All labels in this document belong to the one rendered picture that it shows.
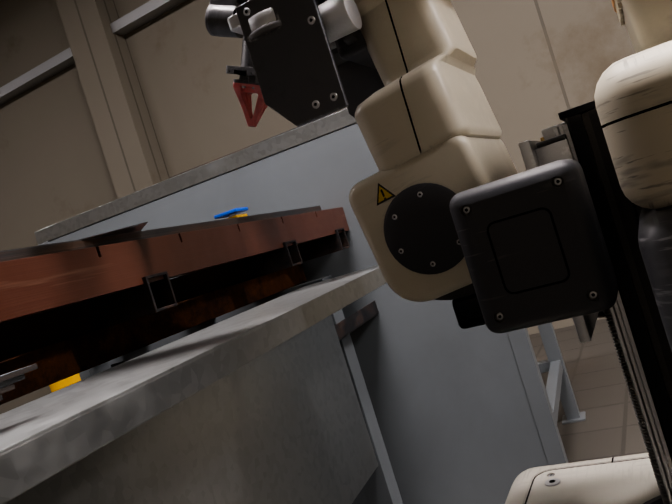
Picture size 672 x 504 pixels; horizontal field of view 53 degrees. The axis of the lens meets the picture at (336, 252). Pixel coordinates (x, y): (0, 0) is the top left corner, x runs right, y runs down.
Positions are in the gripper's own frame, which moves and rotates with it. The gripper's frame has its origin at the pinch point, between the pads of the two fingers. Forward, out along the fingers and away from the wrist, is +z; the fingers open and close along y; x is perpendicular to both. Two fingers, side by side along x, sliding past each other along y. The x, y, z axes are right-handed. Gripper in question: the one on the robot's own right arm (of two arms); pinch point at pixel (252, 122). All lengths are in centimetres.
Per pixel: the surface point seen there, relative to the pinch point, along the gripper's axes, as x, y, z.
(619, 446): 72, -81, 75
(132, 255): 6.2, 36.8, 18.2
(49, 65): -303, -230, -15
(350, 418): 24, -5, 53
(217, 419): 20, 35, 38
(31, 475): 34, 77, 21
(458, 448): 36, -48, 73
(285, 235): 3.4, -10.3, 21.4
